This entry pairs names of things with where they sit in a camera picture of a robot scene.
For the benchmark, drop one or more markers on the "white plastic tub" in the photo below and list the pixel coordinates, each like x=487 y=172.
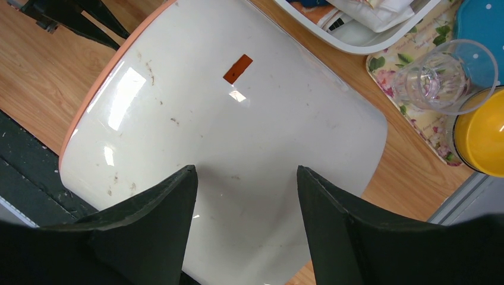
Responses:
x=355 y=38

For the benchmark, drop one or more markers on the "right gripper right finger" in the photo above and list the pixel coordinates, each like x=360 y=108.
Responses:
x=352 y=241

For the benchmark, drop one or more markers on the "clear drinking glass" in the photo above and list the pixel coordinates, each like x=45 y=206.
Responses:
x=454 y=78

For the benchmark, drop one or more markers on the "cream cylindrical container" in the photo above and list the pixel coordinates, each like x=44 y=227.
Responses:
x=219 y=85

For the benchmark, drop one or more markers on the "black white striped shirt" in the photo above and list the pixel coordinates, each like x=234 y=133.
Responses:
x=335 y=21

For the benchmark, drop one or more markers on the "white garment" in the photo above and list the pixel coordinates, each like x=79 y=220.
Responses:
x=378 y=16

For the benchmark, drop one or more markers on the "yellow bowl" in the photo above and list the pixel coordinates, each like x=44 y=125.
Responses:
x=478 y=136

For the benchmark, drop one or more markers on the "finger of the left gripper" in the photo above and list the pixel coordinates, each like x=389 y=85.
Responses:
x=51 y=14

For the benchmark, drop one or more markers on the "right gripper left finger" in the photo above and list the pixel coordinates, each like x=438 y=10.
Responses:
x=141 y=240

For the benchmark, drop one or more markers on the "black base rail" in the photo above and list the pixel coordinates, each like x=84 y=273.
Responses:
x=30 y=180

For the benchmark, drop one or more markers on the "blue dotted plate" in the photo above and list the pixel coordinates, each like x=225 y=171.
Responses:
x=482 y=22

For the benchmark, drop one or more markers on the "orange bunny print cloth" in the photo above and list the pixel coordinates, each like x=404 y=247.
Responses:
x=319 y=15

